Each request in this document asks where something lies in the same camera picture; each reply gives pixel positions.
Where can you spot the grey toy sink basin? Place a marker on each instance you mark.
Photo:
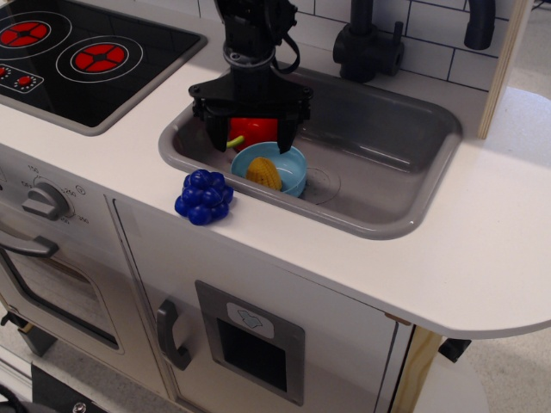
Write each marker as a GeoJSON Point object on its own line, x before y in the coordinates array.
{"type": "Point", "coordinates": [374, 158]}

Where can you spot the grey oven door handle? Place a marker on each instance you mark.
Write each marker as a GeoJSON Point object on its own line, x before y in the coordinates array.
{"type": "Point", "coordinates": [37, 247]}

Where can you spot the grey oven knob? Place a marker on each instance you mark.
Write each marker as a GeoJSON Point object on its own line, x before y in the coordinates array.
{"type": "Point", "coordinates": [45, 201]}

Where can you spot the blue toy grapes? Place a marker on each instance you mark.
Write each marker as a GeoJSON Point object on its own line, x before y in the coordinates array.
{"type": "Point", "coordinates": [205, 197]}

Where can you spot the white cabinet door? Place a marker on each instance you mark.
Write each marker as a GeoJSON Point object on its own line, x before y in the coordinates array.
{"type": "Point", "coordinates": [348, 343]}

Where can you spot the light blue bowl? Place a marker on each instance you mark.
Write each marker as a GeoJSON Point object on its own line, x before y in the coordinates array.
{"type": "Point", "coordinates": [290, 165]}

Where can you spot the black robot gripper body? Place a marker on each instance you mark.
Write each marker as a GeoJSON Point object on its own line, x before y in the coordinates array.
{"type": "Point", "coordinates": [255, 86]}

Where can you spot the white oven door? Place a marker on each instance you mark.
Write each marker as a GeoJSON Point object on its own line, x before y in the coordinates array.
{"type": "Point", "coordinates": [81, 295]}

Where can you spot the grey ice dispenser panel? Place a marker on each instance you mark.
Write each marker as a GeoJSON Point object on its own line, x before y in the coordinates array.
{"type": "Point", "coordinates": [253, 343]}

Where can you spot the red toy bell pepper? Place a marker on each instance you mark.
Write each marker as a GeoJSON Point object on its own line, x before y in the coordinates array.
{"type": "Point", "coordinates": [245, 132]}

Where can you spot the black toy stovetop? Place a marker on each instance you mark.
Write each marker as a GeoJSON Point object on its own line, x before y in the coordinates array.
{"type": "Point", "coordinates": [83, 67]}

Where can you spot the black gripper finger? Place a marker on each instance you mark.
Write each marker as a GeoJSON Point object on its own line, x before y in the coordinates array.
{"type": "Point", "coordinates": [286, 131]}
{"type": "Point", "coordinates": [217, 130]}

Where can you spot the yellow toy corn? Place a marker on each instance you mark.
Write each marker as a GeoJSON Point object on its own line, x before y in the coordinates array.
{"type": "Point", "coordinates": [263, 171]}

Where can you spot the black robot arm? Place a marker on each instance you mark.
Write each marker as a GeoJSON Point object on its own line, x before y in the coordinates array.
{"type": "Point", "coordinates": [253, 26]}

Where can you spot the wooden side post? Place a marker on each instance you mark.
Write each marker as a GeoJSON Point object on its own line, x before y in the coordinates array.
{"type": "Point", "coordinates": [511, 45]}

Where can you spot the dark grey toy faucet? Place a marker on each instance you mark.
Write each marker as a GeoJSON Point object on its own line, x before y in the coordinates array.
{"type": "Point", "coordinates": [362, 52]}

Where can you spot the grey cabinet door handle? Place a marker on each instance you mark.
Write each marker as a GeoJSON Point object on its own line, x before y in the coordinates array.
{"type": "Point", "coordinates": [166, 317]}

